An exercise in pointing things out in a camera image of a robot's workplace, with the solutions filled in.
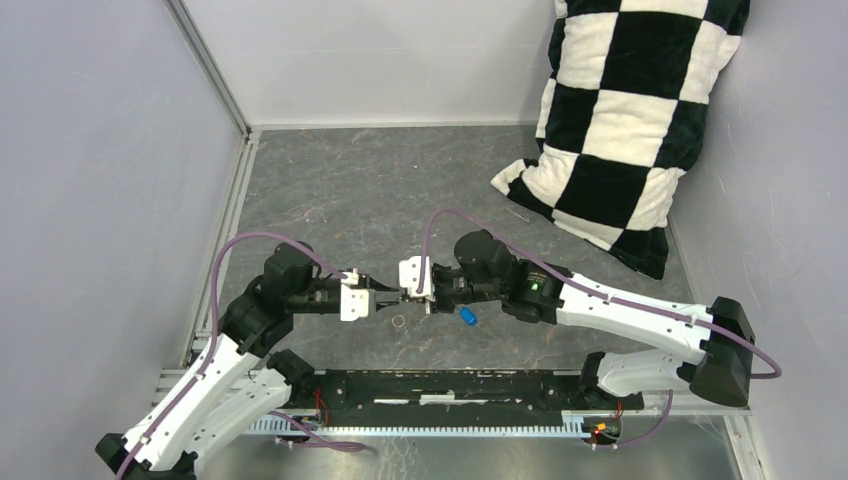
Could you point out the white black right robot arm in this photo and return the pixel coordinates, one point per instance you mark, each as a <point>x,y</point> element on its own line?
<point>703,348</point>

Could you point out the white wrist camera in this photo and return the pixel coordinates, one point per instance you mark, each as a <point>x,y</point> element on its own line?
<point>414,275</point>
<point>355,300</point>

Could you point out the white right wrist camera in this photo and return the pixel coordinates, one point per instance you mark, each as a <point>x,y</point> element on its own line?
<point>414,275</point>

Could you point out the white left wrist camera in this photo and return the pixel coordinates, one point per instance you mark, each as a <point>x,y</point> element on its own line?
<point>355,300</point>

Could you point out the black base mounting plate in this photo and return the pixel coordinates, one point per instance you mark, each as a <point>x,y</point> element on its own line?
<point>451,398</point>

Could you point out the black white checkered pillow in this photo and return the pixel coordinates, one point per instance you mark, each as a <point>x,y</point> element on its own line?
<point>622,118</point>

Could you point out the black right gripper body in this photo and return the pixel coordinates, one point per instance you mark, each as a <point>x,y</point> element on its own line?
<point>448,290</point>

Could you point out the blue plastic key tag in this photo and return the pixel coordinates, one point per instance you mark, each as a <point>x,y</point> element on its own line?
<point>468,316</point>

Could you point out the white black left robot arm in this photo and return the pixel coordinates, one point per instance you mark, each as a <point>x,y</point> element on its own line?
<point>238,378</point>

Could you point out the aluminium frame rail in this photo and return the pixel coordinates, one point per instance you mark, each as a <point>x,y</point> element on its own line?
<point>238,183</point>

